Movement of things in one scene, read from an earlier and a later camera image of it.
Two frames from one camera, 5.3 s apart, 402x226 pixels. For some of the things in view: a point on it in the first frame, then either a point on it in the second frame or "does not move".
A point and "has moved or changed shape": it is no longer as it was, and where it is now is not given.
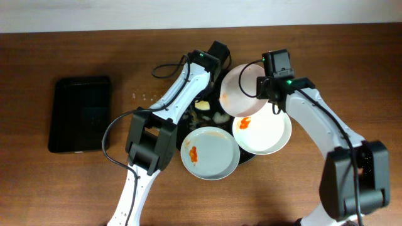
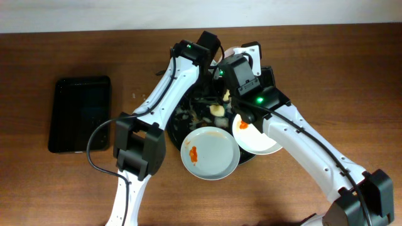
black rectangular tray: x=80 y=113 does not move
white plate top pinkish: x=238 y=90 has moved or changed shape
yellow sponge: x=202 y=105 has moved or changed shape
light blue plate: x=210 y=153 does not move
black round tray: x=210 y=112 does not move
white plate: x=262 y=132 does not move
